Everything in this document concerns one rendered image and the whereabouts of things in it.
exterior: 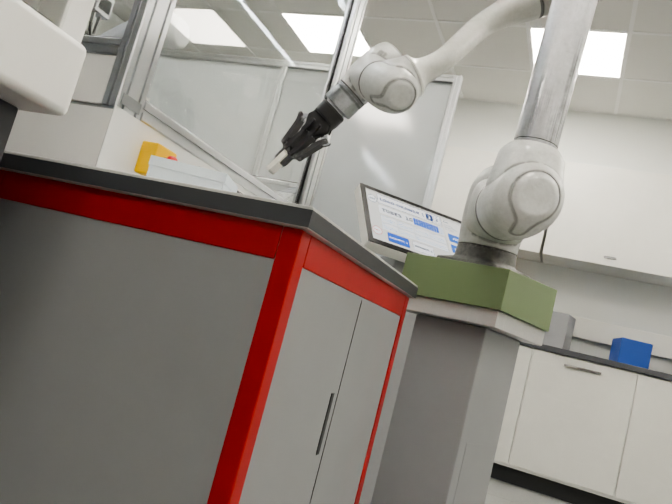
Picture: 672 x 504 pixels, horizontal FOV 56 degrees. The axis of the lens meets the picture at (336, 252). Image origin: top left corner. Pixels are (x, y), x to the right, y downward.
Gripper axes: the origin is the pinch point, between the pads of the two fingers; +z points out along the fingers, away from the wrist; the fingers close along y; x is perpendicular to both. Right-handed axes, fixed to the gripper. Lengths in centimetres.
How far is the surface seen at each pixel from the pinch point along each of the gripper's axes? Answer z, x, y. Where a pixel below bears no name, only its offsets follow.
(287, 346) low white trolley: 8, 64, -64
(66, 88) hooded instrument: 7, 81, -22
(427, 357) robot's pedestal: 4, -15, -61
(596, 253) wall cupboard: -96, -321, -20
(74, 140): 24, 47, 6
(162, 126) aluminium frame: 11.6, 32.3, 6.6
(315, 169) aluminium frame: -3, -49, 20
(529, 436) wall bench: 19, -288, -84
